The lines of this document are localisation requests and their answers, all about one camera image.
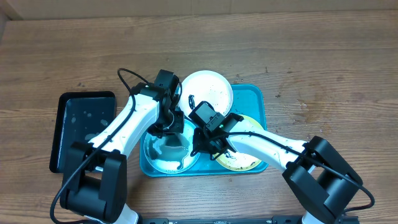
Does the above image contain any light blue plate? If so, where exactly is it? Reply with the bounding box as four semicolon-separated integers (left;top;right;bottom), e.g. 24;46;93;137
143;119;200;174

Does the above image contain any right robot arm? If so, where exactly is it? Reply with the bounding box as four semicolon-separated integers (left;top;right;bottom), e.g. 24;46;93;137
189;111;376;223

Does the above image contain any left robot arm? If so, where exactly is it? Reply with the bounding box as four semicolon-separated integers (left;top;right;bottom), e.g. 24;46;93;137
50;70;184;223

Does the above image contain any yellow-green plate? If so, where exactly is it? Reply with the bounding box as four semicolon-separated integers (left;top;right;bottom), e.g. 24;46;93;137
212;114;265;172

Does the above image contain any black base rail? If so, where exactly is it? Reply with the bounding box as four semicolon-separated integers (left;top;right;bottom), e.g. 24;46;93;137
138;215;302;224

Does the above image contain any black water tray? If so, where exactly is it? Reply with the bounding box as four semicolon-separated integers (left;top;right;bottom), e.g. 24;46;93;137
49;91;116;173

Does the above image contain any teal plastic tray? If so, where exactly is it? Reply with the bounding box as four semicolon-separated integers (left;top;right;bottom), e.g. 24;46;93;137
139;84;268;177

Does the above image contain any white plate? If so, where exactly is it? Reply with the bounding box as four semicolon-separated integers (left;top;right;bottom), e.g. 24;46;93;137
178;70;233;118

